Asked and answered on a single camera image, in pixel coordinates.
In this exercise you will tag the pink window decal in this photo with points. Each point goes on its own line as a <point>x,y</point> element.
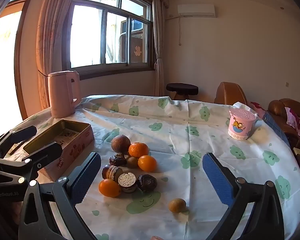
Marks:
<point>137,50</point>

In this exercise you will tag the whole brown passion fruit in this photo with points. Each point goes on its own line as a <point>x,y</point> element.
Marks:
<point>120,143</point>

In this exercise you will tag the white wall air conditioner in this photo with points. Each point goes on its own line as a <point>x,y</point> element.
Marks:
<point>196,10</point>

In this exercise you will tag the air conditioner pipe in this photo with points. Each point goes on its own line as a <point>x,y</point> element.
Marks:
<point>180,30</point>

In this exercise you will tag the bumpy mandarin orange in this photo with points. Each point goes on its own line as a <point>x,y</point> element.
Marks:
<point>138,150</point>

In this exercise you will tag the brown-framed sliding window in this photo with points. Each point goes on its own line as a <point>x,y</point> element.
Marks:
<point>90,37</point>

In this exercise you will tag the pink rectangular tin box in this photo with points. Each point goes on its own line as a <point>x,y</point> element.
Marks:
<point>75,152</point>

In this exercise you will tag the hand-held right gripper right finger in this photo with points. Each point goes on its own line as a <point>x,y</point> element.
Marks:
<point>217,180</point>

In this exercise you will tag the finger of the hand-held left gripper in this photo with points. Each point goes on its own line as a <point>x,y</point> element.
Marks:
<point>20,135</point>
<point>45,152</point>

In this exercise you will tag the dark round stool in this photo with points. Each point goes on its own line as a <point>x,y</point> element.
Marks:
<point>182,88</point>

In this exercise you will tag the smooth orange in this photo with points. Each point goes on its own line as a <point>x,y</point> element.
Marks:
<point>108,188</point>
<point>147,163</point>

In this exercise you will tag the floral pink pillow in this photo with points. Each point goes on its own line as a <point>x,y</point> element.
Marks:
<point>257,107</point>
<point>297,122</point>

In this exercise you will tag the white green-print tablecloth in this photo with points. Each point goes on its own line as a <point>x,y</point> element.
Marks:
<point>177,135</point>

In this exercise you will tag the pink patterned curtain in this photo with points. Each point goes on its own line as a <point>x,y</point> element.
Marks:
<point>52,42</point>

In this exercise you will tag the round cracker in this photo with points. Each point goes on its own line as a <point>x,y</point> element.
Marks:
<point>111,172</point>

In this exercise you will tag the blue checked cloth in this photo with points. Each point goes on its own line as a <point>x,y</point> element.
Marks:
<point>271,121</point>

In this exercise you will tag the printed paper leaflet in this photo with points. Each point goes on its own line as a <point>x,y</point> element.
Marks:
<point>68,135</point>

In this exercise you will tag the small brown kiwi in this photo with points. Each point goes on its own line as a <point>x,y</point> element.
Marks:
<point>133,162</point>
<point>177,205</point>

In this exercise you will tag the brown leather sofa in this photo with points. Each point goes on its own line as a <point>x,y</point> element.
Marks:
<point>277,110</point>

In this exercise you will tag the beige narrow curtain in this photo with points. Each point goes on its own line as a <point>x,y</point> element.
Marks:
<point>159,55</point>

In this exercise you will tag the balcony door frame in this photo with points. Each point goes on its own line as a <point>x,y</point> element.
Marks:
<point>17,67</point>

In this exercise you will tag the pink cartoon-print cup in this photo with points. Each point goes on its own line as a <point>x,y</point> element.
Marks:
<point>240,127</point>

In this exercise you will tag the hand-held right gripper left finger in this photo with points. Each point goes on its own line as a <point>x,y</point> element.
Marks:
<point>86,177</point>

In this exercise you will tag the brown leather armchair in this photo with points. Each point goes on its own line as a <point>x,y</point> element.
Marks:
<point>230,92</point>

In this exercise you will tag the pink electric kettle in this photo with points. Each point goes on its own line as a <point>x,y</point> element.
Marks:
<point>60,95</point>

